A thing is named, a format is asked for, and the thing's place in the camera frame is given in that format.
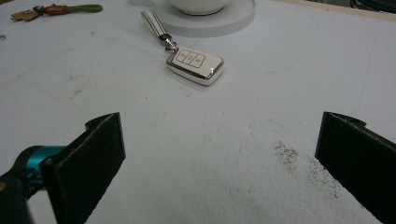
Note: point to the black round stool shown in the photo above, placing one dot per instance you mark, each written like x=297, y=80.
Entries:
x=376, y=4

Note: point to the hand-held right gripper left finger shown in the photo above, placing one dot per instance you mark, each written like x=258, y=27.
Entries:
x=87, y=168

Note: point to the white ceramic bowl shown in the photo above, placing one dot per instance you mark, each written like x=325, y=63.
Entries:
x=199, y=6

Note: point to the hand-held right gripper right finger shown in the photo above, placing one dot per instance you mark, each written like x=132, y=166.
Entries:
x=361, y=161

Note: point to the white foam table mat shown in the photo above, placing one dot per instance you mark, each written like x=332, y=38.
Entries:
x=202, y=140

